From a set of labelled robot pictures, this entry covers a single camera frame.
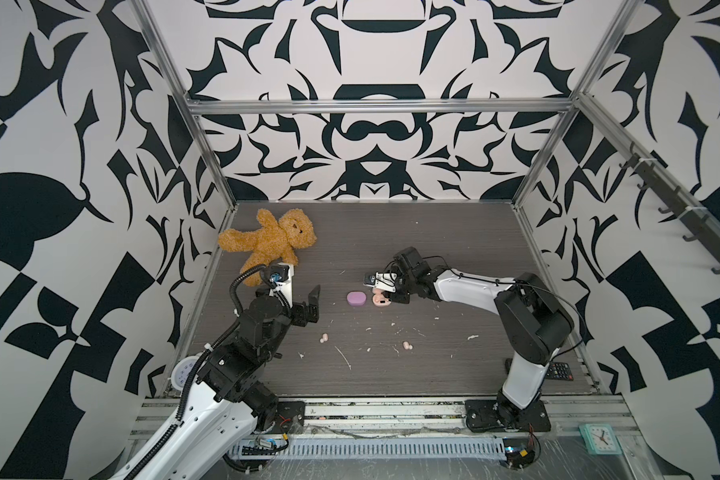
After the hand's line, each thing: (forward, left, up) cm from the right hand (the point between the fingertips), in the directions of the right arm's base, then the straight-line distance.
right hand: (386, 279), depth 94 cm
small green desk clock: (-41, -47, -4) cm, 63 cm away
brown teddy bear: (+12, +36, +4) cm, 39 cm away
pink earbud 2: (-19, -5, -4) cm, 20 cm away
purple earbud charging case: (-5, +9, -2) cm, 11 cm away
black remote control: (-26, -44, -5) cm, 52 cm away
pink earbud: (-17, +18, -4) cm, 25 cm away
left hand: (-12, +22, +20) cm, 32 cm away
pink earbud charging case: (-5, +2, -3) cm, 6 cm away
